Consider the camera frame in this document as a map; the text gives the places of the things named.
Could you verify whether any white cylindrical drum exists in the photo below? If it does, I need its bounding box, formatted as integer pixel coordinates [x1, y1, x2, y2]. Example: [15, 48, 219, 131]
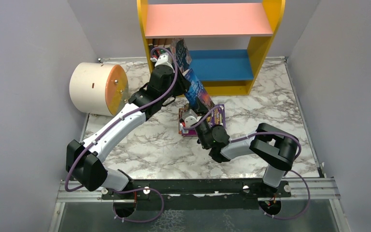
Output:
[69, 62, 129, 116]

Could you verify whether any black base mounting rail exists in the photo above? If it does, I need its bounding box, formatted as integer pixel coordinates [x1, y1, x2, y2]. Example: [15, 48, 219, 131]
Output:
[101, 178, 291, 211]

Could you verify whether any Jane Eyre blue book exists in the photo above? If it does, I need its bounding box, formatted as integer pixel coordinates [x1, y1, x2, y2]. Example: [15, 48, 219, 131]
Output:
[184, 69, 215, 114]

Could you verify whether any red Treehouse book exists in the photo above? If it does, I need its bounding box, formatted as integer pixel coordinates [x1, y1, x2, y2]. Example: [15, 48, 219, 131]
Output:
[153, 38, 171, 48]

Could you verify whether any Nineteen Eighty-Four dark book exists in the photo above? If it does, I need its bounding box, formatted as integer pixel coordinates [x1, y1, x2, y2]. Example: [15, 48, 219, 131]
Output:
[147, 39, 158, 51]

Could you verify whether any purple paperback book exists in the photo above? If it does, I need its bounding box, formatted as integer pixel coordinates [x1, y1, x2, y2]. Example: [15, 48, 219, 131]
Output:
[185, 104, 227, 131]
[179, 128, 198, 137]

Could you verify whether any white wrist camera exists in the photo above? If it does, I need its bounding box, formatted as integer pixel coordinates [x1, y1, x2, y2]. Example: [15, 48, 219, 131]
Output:
[182, 109, 200, 128]
[150, 53, 174, 71]

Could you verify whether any colourful wooden bookshelf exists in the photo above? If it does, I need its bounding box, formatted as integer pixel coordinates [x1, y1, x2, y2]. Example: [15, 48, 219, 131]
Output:
[137, 0, 285, 96]

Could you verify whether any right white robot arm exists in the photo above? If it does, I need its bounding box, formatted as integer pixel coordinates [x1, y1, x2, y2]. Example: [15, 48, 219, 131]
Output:
[190, 121, 301, 190]

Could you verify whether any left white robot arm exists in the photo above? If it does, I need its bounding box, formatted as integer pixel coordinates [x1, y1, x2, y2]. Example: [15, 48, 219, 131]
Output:
[65, 64, 190, 192]

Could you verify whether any orange paperback book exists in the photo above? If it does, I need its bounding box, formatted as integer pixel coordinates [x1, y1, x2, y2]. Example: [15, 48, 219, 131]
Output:
[178, 108, 184, 135]

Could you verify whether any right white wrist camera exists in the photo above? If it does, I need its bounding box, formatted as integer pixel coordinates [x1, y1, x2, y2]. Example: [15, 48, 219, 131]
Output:
[182, 109, 200, 128]

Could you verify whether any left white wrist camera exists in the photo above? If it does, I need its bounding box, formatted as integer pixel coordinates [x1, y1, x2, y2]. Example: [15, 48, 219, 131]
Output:
[150, 53, 174, 71]

